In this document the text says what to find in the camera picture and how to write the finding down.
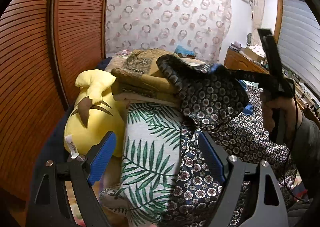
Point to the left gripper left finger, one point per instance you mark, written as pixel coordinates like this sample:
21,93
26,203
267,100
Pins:
49,204

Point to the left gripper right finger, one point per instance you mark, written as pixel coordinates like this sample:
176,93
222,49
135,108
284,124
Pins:
265,204

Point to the navy patterned satin pajama top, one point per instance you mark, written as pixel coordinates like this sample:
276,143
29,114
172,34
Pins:
213,101

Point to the person right forearm grey sleeve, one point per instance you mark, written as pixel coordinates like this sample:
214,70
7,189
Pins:
304,147

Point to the person right hand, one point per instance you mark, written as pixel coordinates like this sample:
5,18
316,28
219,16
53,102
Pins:
281,115

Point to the cardboard box on sideboard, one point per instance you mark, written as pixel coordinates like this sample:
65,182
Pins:
256,52

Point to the wooden sideboard cabinet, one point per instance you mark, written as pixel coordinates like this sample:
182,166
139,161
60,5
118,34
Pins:
237,61

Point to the grey window blind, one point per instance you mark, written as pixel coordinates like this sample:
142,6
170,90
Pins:
298,41

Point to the beige side curtain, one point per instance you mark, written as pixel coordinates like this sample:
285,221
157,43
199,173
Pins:
258,12

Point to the teal cloth on box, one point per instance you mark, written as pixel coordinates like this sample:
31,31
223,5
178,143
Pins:
182,52

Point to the yellow plush toy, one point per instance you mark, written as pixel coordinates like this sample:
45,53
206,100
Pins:
95,113

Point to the palm leaf print cloth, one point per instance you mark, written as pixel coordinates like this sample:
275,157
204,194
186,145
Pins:
149,164

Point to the golden brown patterned folded blanket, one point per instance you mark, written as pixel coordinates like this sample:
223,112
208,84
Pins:
138,78

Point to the circle patterned sheer curtain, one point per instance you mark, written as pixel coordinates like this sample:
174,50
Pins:
199,26

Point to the wooden louvered wardrobe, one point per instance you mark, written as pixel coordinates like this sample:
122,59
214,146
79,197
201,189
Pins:
45,45

